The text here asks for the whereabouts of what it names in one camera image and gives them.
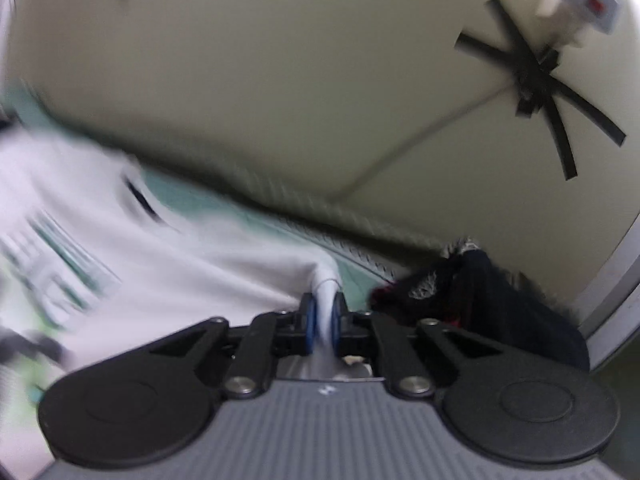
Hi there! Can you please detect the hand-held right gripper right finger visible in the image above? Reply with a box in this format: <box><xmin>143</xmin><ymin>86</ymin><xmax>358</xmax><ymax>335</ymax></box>
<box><xmin>332</xmin><ymin>292</ymin><xmax>502</xmax><ymax>399</ymax></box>

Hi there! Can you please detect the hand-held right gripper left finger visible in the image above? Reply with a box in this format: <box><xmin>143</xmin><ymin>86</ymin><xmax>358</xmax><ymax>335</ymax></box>
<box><xmin>131</xmin><ymin>292</ymin><xmax>319</xmax><ymax>402</ymax></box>

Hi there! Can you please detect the dark cloth with red trim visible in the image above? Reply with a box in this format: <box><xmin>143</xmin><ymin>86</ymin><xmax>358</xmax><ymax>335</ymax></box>
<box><xmin>370</xmin><ymin>236</ymin><xmax>592</xmax><ymax>374</ymax></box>

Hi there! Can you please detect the white wall device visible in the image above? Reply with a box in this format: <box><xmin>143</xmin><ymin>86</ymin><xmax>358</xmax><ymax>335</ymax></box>
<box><xmin>534</xmin><ymin>0</ymin><xmax>622</xmax><ymax>49</ymax></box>

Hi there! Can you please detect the white printed garment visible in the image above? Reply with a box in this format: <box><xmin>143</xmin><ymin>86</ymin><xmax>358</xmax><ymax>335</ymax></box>
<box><xmin>0</xmin><ymin>125</ymin><xmax>347</xmax><ymax>480</ymax></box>

